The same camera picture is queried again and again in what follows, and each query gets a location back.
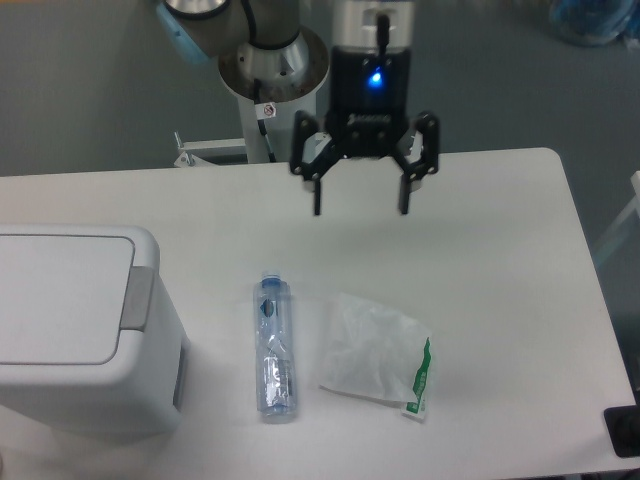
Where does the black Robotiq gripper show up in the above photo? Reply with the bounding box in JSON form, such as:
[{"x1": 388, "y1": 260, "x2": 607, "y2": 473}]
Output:
[{"x1": 289, "y1": 47, "x2": 440, "y2": 216}]

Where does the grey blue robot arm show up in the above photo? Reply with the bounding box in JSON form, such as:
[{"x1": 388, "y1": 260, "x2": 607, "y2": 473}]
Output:
[{"x1": 156, "y1": 1, "x2": 440, "y2": 213}]

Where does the white trash can body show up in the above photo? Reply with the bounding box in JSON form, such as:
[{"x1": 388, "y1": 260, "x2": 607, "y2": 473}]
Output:
[{"x1": 1, "y1": 224, "x2": 190, "y2": 434}]

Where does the white trash can lid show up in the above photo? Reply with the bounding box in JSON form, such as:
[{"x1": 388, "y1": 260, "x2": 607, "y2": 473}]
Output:
[{"x1": 1, "y1": 234, "x2": 135, "y2": 365}]

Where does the clear plastic water bottle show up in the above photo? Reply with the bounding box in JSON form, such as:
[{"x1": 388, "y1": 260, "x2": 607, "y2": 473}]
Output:
[{"x1": 252, "y1": 270, "x2": 298, "y2": 424}]

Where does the clear green plastic bag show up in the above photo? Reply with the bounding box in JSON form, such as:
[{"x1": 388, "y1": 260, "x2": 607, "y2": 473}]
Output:
[{"x1": 318, "y1": 293, "x2": 432, "y2": 423}]

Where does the blue plastic bag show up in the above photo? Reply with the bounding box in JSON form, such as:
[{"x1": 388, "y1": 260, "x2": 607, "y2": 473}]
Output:
[{"x1": 548, "y1": 0, "x2": 639, "y2": 48}]

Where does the black object at table edge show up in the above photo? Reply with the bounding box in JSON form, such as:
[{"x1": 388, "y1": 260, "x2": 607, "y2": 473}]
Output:
[{"x1": 604, "y1": 405, "x2": 639, "y2": 458}]

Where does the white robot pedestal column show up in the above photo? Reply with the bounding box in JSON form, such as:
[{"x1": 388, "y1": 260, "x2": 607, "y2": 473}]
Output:
[{"x1": 236, "y1": 93, "x2": 317, "y2": 164}]

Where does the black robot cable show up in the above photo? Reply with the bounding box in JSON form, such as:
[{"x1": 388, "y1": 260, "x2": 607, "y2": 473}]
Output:
[{"x1": 252, "y1": 78, "x2": 278, "y2": 164}]

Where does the white pedestal base frame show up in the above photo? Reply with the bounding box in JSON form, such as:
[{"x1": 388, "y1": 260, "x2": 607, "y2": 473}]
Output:
[{"x1": 172, "y1": 113, "x2": 431, "y2": 169}]

